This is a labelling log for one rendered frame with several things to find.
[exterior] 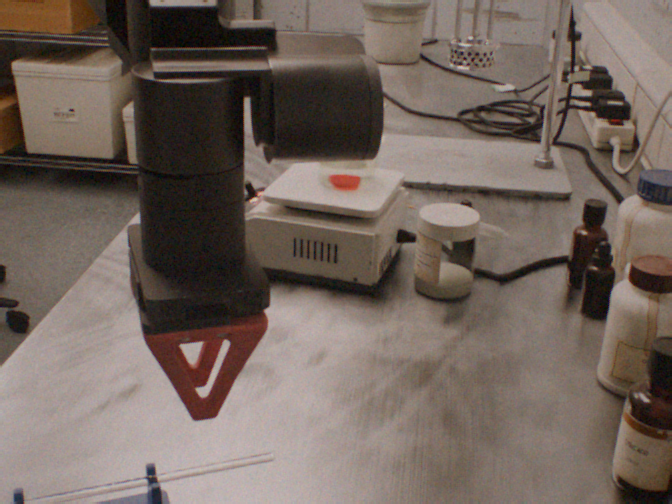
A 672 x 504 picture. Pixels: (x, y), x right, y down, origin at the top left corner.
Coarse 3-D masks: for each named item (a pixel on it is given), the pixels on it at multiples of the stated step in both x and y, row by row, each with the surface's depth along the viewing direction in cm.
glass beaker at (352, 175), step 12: (324, 168) 88; (336, 168) 87; (348, 168) 86; (360, 168) 87; (372, 168) 88; (324, 180) 88; (336, 180) 87; (348, 180) 87; (360, 180) 87; (372, 180) 89
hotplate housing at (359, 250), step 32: (256, 224) 87; (288, 224) 86; (320, 224) 85; (352, 224) 85; (384, 224) 86; (256, 256) 88; (288, 256) 87; (320, 256) 86; (352, 256) 85; (384, 256) 88; (352, 288) 87
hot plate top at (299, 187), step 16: (288, 176) 91; (304, 176) 91; (384, 176) 92; (400, 176) 92; (272, 192) 87; (288, 192) 87; (304, 192) 87; (320, 192) 87; (336, 192) 87; (352, 192) 87; (368, 192) 87; (384, 192) 88; (304, 208) 85; (320, 208) 85; (336, 208) 84; (352, 208) 84; (368, 208) 84; (384, 208) 85
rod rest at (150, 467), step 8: (152, 464) 56; (152, 472) 56; (16, 488) 54; (152, 488) 54; (160, 488) 55; (16, 496) 54; (128, 496) 57; (136, 496) 57; (144, 496) 58; (152, 496) 55; (160, 496) 55
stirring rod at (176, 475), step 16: (208, 464) 57; (224, 464) 57; (240, 464) 57; (128, 480) 55; (144, 480) 55; (160, 480) 56; (176, 480) 56; (48, 496) 54; (64, 496) 54; (80, 496) 54
